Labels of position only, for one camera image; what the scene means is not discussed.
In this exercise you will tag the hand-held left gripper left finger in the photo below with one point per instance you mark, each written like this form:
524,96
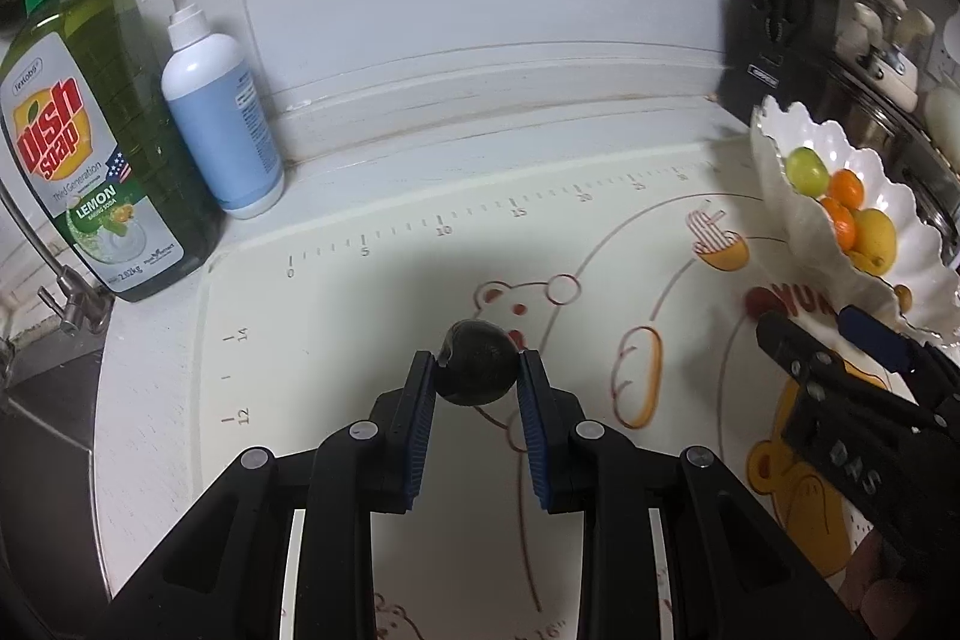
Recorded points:
420,430

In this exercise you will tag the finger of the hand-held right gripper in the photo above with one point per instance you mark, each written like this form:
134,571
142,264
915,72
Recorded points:
870,329
787,344

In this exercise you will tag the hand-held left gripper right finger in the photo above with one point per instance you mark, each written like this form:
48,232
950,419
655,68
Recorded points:
534,430

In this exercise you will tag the dark avocado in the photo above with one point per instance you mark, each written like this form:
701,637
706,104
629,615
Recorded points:
480,362

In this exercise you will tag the orange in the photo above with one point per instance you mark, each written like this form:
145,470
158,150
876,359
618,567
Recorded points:
846,190
838,224

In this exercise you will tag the white scalloped bowl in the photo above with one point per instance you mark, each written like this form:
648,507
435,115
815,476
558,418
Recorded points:
787,220

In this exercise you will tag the green apple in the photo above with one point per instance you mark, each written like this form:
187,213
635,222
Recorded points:
808,171

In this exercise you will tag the person's right hand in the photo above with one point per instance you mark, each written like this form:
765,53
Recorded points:
877,602

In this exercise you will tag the walnut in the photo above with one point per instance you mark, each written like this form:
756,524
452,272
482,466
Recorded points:
903,296

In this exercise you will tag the yellow lemon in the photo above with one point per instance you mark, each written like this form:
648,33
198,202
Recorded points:
876,239

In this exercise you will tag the cream bear print mat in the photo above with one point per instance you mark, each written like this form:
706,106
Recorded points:
337,325

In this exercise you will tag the metal shelf rack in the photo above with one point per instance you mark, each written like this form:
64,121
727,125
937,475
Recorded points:
885,123

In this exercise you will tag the white ceramic jar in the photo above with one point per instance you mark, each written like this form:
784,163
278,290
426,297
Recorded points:
943,119

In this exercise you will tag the cream lidded condiment jar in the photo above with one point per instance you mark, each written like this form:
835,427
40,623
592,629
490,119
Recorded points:
862,33
911,40

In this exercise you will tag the black knife block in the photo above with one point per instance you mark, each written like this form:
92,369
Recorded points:
821,10

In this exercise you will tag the blue white pump bottle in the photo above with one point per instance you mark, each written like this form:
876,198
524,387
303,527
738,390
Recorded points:
217,123

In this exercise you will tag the metal faucet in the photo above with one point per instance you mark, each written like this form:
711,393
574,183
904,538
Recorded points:
71,302

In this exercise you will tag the metal sink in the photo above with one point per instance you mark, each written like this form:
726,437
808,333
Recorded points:
45,445

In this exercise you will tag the green dish soap bottle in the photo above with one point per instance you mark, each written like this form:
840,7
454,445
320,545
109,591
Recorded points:
97,160

